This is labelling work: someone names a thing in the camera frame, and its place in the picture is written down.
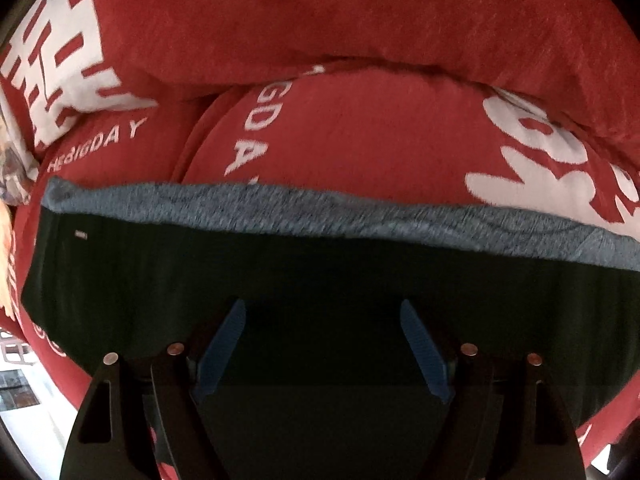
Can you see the floral patterned cloth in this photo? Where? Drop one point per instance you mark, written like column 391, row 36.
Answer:
column 15, row 170

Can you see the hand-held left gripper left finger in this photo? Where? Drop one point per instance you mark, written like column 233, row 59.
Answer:
column 222, row 345

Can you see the black pants with patterned waistband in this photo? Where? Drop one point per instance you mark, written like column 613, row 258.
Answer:
column 320, row 270

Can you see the red printed blanket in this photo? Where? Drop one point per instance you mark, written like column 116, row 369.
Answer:
column 350, row 130

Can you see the red plush quilt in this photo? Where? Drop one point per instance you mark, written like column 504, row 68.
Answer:
column 400, row 10

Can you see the red pillow with white print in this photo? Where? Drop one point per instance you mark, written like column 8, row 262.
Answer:
column 65, row 85

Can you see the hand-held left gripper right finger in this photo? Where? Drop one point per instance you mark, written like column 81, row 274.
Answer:
column 425, row 347

